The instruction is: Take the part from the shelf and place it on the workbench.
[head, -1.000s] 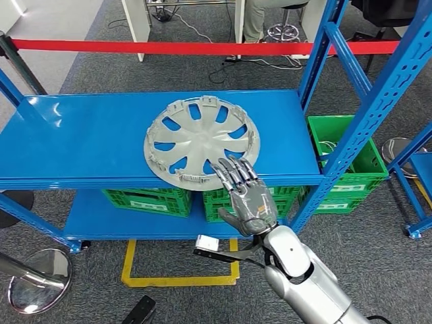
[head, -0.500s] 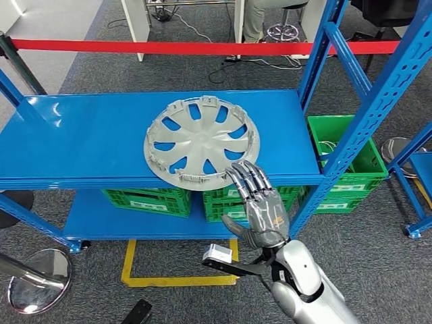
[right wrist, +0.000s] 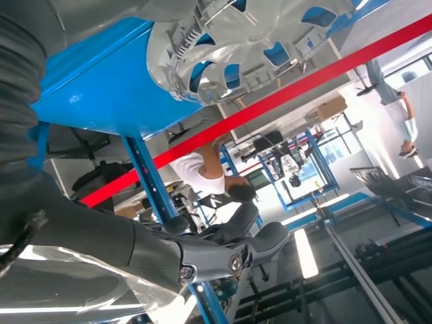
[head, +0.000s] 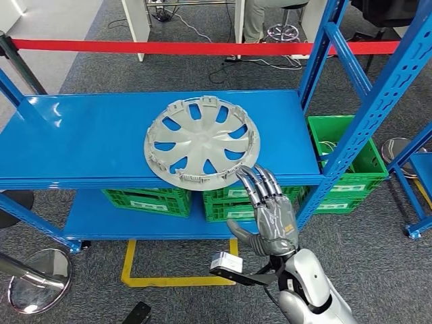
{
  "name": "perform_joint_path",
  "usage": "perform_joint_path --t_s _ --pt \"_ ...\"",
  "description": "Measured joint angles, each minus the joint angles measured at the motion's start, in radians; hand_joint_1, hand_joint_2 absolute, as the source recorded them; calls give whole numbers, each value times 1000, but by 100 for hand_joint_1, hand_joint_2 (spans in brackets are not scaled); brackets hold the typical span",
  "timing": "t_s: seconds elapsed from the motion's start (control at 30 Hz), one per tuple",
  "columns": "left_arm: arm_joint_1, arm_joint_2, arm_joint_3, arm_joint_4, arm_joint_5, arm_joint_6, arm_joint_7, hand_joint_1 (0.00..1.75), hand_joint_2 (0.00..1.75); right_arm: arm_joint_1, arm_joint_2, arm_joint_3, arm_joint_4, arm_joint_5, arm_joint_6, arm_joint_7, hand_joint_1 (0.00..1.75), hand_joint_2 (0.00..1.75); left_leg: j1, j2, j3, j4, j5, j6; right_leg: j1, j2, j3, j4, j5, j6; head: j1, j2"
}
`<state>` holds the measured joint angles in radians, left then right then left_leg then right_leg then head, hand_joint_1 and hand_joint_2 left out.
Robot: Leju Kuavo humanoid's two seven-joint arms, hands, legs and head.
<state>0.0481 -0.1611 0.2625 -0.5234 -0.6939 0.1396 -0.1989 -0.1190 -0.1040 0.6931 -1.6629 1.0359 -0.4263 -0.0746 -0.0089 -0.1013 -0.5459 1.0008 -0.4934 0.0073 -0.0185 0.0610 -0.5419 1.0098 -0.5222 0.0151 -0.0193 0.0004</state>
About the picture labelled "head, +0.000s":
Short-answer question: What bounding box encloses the grey plastic wheel cover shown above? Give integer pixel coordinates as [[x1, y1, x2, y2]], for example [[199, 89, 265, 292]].
[[143, 94, 261, 192]]

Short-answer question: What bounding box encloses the person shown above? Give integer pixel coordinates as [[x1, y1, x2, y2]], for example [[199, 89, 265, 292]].
[[242, 0, 309, 45]]

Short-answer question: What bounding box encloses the long white floor cable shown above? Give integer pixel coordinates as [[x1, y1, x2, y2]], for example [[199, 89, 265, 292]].
[[170, 11, 214, 45]]

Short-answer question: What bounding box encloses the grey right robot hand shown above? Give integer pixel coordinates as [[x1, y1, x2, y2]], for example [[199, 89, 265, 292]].
[[227, 163, 300, 258]]

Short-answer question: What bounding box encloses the yellow floor tape outline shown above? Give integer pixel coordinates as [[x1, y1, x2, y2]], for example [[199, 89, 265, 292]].
[[121, 239, 239, 288], [413, 178, 432, 211]]

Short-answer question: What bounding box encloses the black office chair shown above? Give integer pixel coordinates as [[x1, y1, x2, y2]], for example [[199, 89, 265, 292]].
[[350, 0, 419, 75]]

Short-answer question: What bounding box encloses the metal desk crossbar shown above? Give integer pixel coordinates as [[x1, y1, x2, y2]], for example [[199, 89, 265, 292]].
[[145, 0, 237, 7]]

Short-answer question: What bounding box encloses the stool with chrome base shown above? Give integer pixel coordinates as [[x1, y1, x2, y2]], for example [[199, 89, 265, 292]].
[[265, 2, 309, 43]]

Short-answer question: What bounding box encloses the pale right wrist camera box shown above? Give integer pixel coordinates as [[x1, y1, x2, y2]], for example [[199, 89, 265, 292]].
[[209, 251, 243, 275]]

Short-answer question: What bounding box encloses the red barrier belt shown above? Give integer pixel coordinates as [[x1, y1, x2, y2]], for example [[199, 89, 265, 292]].
[[10, 38, 400, 57]]

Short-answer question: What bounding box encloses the white desk side panel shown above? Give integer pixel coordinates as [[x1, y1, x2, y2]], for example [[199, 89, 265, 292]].
[[300, 0, 328, 59], [234, 0, 245, 59], [122, 0, 151, 63]]

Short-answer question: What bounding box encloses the black power strip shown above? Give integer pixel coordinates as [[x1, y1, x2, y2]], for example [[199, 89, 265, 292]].
[[150, 6, 173, 23]]

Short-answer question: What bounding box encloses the black robot left wrist mount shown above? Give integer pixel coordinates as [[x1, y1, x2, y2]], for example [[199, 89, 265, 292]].
[[122, 302, 152, 324]]

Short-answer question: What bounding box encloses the white cable bundle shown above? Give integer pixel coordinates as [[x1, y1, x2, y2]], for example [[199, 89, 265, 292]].
[[317, 140, 338, 162]]

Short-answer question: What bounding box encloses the looped black floor cable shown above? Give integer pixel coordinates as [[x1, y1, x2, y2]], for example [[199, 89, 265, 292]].
[[208, 62, 237, 85]]

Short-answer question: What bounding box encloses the black right wrist camera bracket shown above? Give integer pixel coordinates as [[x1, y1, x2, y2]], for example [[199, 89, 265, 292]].
[[209, 263, 287, 287]]

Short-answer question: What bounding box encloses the chrome stanchion post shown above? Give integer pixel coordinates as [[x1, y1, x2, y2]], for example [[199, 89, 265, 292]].
[[381, 137, 427, 178], [0, 31, 48, 96], [0, 248, 73, 315]]

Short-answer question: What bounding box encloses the blue steel shelf rack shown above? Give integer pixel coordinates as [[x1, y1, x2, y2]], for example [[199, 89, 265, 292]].
[[387, 123, 432, 240], [0, 0, 432, 254]]

